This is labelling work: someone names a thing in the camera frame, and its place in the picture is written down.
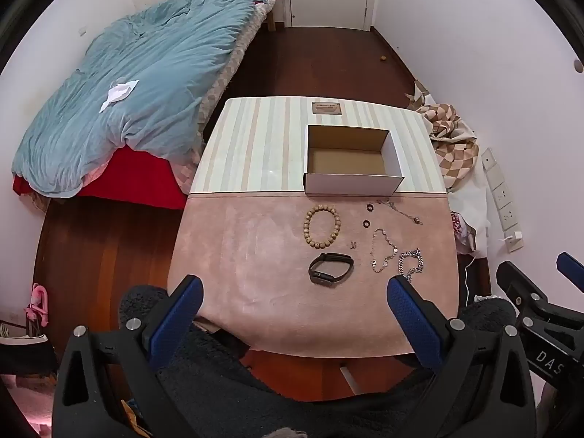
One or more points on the white cloth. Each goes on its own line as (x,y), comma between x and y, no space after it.
(472,200)

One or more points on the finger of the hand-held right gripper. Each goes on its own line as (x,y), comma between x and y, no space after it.
(518,280)
(571,270)

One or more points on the white charger plug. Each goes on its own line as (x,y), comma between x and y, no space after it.
(514,237)

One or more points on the white crumpled tissue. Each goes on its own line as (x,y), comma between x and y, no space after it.
(117,93)

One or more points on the black smart band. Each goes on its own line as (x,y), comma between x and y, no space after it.
(319,276)

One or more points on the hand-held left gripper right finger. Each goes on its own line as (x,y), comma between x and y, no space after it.
(413,324)

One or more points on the white wall socket panel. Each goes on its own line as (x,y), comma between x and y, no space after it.
(502,200)

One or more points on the pink plastic item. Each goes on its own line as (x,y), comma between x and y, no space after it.
(39,305)

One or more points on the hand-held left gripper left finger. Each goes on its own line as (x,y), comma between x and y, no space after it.
(178,319)

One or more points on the red bed sheet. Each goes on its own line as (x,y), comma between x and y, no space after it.
(141,178)

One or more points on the white cardboard box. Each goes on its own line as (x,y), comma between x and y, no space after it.
(351,183)

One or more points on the beige checkered blanket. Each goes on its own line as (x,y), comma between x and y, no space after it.
(449,141)

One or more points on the light blue duvet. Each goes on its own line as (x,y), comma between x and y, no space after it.
(150,77)

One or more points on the brown rectangular label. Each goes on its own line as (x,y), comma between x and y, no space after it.
(326,108)

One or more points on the wooden bed leg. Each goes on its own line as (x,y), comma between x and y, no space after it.
(271,20)

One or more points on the dark fuzzy cloth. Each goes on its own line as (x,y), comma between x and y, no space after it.
(255,401)

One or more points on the white table leg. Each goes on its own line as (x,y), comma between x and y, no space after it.
(352,379)

